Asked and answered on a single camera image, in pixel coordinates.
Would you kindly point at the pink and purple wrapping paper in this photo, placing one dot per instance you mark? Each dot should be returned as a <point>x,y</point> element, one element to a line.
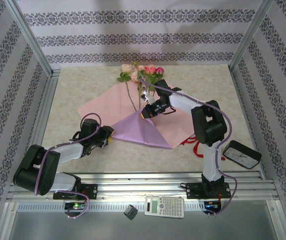
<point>100,107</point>

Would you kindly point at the magenta artificial rose stem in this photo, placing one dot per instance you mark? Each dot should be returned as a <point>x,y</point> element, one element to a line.
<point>159,70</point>

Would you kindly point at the peach artificial rose with bud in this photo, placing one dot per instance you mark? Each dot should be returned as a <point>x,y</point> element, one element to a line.
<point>134,75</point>

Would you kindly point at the pale peach artificial rose stem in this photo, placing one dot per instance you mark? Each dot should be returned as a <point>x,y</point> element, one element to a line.
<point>126,68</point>

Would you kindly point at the red ribbon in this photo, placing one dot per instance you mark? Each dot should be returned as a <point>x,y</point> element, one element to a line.
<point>196,151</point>

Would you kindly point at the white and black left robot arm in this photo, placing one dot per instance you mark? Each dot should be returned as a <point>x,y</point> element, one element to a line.
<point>68,151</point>

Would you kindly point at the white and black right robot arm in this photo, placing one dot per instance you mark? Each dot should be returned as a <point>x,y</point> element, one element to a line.
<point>212,162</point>

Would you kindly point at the left controller board green light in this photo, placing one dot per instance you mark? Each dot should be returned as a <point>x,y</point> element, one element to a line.
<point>76,206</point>

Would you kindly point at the small black ribbed plastic part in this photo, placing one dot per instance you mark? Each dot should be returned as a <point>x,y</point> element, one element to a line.
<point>130,212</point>

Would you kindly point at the grey scientific calculator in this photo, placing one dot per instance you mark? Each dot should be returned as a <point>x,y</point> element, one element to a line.
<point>167,207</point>

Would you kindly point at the grey sheet metal panel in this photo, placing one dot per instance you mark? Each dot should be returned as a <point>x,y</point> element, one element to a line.
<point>83,227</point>

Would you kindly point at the black rectangular desk clock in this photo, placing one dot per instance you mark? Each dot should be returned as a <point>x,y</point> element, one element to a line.
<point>242,155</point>

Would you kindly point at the right controller board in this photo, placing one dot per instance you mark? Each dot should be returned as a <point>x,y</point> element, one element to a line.
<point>211,206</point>

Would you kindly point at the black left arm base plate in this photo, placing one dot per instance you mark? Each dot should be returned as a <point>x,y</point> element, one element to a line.
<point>90,191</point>

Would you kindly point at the aluminium front frame rail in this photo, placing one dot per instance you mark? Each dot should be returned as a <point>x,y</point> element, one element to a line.
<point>137,186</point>

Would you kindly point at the aluminium left side rail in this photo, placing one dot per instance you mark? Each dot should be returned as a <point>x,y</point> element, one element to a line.
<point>45,112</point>

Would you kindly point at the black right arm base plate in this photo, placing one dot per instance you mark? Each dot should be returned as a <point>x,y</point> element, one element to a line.
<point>195,191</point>

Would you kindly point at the aluminium right side rail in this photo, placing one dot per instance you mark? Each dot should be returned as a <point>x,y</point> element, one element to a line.
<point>246,112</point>

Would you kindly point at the aluminium right frame post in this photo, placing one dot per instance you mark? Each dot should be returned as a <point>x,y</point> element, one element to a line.
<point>248,37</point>

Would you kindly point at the aluminium frame post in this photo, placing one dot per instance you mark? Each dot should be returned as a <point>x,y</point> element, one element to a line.
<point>29,37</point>
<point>248,37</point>

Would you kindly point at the aluminium left frame post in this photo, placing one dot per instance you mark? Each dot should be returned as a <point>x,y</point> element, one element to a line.
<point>29,37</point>

